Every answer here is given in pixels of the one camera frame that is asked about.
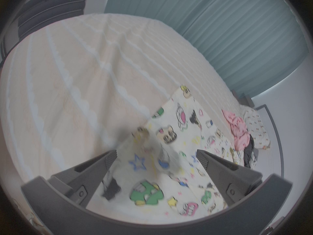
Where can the blue-green curtain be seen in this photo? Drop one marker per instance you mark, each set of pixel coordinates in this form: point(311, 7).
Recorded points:
point(220, 28)

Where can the pile of clothes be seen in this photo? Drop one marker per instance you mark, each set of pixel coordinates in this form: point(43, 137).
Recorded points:
point(249, 153)

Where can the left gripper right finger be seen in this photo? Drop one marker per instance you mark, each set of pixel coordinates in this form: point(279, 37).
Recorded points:
point(229, 180)

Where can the bed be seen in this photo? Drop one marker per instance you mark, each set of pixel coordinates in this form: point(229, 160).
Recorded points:
point(85, 70)

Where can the pink garment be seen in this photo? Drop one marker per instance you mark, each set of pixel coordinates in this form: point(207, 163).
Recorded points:
point(238, 128)

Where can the white printed pyjama top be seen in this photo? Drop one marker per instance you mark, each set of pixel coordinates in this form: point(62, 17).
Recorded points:
point(176, 121)

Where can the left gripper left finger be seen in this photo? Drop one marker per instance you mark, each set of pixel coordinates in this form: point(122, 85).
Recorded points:
point(85, 177)

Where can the white printed pillow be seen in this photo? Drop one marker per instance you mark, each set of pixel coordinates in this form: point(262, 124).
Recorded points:
point(258, 126)

